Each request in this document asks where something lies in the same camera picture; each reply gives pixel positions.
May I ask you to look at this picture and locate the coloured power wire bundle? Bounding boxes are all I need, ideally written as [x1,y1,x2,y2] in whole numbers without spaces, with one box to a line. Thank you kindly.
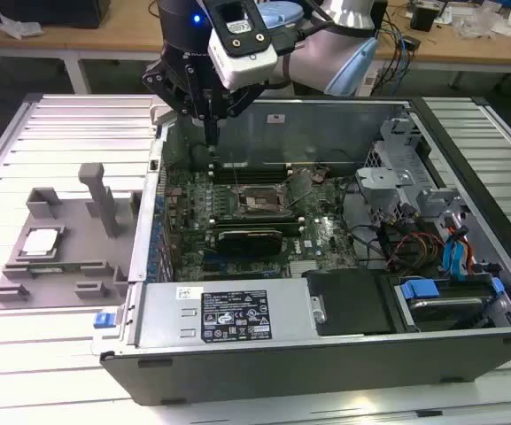
[376,219,446,272]

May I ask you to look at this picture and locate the hard disk in blue carrier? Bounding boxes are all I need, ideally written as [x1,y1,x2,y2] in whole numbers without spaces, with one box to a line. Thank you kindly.
[396,276,507,333]

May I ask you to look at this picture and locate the black cylindrical component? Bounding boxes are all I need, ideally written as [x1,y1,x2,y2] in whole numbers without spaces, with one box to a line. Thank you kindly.
[190,143,214,172]

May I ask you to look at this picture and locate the black plastic cover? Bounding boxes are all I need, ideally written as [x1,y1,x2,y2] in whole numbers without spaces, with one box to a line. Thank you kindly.
[302,268,393,336]

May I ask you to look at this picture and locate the silver chipset heatsink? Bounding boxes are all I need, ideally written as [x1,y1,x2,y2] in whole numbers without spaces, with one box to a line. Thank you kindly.
[290,259,319,274]

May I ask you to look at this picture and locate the large black box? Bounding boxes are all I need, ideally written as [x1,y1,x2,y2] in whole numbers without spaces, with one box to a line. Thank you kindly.
[0,0,112,30]

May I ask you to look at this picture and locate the wooden desk white frame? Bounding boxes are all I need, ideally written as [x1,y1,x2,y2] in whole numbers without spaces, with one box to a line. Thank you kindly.
[0,0,511,97]

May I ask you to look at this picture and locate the clear plastic bags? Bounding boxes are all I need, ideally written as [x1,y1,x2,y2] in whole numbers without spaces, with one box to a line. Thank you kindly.
[453,6,509,41]

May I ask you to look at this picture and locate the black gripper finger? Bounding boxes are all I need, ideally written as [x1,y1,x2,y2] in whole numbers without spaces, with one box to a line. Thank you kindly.
[212,81,266,145]
[143,59,213,145]

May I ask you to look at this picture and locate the grey metal drive cage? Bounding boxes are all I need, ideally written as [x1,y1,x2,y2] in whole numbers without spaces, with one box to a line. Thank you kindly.
[354,117,471,222]

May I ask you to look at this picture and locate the black graphics card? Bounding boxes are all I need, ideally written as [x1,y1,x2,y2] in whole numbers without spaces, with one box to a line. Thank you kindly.
[216,228,283,258]

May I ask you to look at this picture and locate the grey parts rack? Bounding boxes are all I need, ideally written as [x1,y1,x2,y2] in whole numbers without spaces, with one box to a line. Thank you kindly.
[0,162,143,311]

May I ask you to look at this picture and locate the small black box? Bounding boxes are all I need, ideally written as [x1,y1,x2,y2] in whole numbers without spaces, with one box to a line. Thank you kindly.
[409,3,436,32]

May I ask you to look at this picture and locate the silver CPU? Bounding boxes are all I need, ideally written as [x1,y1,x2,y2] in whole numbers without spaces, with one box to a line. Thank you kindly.
[24,229,60,258]

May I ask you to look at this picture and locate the green motherboard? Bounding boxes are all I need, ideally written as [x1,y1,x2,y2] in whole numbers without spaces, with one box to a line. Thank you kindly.
[161,166,358,282]

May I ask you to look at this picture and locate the black open PC case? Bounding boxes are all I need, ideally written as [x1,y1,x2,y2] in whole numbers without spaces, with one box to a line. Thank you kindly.
[90,95,511,406]

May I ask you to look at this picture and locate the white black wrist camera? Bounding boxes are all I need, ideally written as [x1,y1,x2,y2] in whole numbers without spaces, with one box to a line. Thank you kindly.
[205,0,279,91]

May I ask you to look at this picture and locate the green RAM stick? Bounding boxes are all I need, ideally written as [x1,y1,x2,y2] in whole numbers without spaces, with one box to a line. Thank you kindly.
[28,264,89,273]

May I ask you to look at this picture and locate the CPU socket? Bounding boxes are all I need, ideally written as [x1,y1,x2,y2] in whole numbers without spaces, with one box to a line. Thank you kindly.
[236,185,285,216]

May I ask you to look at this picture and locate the silver power supply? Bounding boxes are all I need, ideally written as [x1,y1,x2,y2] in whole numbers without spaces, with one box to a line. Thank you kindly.
[134,281,317,349]

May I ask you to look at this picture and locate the black label sticker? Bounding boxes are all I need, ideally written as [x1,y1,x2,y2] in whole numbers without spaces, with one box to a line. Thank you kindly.
[200,290,273,342]

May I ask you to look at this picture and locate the RAM slot bank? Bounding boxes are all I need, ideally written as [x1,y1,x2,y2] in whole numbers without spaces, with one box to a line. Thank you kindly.
[210,162,294,183]
[208,214,307,232]

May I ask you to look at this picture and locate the blue data wire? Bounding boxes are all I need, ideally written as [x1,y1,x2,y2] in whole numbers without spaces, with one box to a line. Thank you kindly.
[441,224,473,283]

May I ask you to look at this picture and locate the crumpled white paper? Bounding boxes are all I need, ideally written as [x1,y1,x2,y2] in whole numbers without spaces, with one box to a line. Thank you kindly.
[0,12,44,41]

